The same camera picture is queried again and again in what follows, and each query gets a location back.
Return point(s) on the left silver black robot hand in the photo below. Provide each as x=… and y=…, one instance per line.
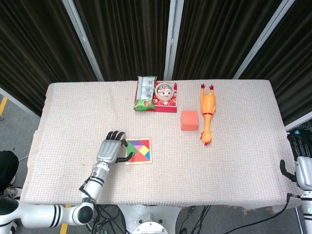
x=108, y=151

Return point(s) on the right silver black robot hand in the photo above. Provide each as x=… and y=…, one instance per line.
x=306, y=173

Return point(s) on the colourful tangram puzzle board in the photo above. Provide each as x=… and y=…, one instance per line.
x=139, y=163

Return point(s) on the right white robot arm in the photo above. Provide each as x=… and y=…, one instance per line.
x=307, y=214

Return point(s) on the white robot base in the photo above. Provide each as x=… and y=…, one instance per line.
x=148, y=217

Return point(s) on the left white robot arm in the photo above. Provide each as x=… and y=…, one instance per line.
x=93, y=185

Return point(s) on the purple tangram triangle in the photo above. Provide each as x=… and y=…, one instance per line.
x=135, y=142

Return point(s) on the large red tangram triangle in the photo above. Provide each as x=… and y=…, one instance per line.
x=139, y=158

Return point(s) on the yellow tangram square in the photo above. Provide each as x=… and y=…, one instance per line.
x=144, y=151

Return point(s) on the orange-red tangram triangle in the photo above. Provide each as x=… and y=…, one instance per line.
x=145, y=143

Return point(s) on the blue tangram triangle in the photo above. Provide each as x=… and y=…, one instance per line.
x=147, y=157

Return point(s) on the green snack bag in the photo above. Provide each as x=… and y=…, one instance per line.
x=145, y=92

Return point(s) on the red box with bowl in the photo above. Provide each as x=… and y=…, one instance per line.
x=168, y=107

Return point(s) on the beige masking tape roll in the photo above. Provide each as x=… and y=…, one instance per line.
x=156, y=92

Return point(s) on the beige waffle tablecloth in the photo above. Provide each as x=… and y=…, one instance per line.
x=182, y=175

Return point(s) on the green circuit board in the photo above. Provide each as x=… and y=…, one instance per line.
x=100, y=230

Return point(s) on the orange foam cube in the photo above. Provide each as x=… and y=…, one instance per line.
x=189, y=120

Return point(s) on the black trouser leg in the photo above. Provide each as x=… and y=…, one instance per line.
x=8, y=168

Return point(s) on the white sneaker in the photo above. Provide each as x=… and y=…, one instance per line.
x=13, y=192

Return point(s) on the orange rubber chicken toy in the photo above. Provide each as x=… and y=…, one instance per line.
x=208, y=102

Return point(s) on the dark curtain panel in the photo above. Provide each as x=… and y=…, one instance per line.
x=214, y=36
x=126, y=36
x=31, y=48
x=295, y=61

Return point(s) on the grey metal frame rail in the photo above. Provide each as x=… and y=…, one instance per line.
x=299, y=123
x=22, y=104

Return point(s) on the grey metal frame post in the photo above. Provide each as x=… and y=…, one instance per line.
x=172, y=36
x=263, y=36
x=83, y=39

